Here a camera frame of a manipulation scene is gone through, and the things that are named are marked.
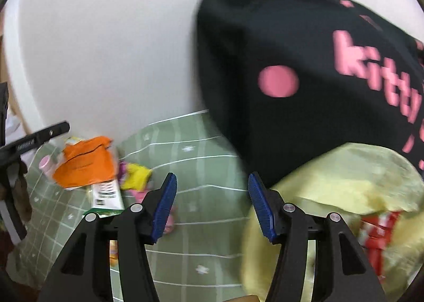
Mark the brown fuzzy object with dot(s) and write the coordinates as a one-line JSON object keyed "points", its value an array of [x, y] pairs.
{"points": [[21, 189]]}

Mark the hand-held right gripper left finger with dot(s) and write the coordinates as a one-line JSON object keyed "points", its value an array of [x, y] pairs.
{"points": [[165, 206]]}

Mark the white and green carton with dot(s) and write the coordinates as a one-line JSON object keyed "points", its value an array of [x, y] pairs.
{"points": [[106, 194]]}

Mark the black Hello Kitty bag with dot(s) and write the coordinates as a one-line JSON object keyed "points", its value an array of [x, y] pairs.
{"points": [[265, 40]]}

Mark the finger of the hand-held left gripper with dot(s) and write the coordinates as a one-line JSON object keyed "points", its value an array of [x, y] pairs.
{"points": [[36, 138], [10, 209]]}

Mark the orange packet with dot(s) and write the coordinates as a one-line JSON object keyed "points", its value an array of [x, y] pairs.
{"points": [[82, 166]]}

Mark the white yellow wrapper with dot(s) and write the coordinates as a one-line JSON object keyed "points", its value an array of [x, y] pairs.
{"points": [[71, 143]]}

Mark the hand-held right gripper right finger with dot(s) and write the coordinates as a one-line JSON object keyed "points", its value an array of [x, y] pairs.
{"points": [[261, 206]]}

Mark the pale yellow plastic bag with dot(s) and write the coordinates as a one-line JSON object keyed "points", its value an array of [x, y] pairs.
{"points": [[331, 172]]}

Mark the red snack packet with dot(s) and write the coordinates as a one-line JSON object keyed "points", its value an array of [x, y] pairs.
{"points": [[379, 227]]}

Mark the small pink bottle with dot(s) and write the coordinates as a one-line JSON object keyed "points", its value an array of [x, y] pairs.
{"points": [[46, 164]]}

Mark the green checked mat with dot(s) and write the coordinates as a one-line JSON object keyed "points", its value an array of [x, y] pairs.
{"points": [[205, 162]]}

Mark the pink toy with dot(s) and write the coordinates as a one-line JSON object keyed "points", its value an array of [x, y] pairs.
{"points": [[169, 222]]}

